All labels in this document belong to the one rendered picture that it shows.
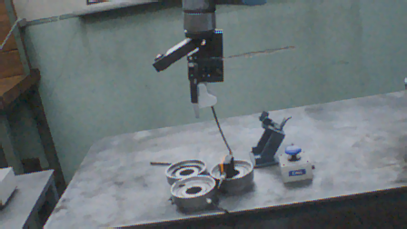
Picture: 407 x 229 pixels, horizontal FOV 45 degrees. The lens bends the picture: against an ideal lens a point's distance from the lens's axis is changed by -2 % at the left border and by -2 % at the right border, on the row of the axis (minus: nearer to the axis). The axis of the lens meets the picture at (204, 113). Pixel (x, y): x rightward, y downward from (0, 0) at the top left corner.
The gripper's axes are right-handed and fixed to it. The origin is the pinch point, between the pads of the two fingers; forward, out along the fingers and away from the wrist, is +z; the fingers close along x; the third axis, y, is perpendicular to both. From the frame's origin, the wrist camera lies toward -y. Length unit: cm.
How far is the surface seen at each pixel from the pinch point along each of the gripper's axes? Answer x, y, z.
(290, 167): -8.1, 22.1, 11.1
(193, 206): -16.0, -0.3, 16.4
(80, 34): 155, -73, 9
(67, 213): -8.6, -32.0, 22.4
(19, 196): 29, -62, 39
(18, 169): 104, -97, 66
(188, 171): 1.4, -2.4, 16.3
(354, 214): 13, 44, 38
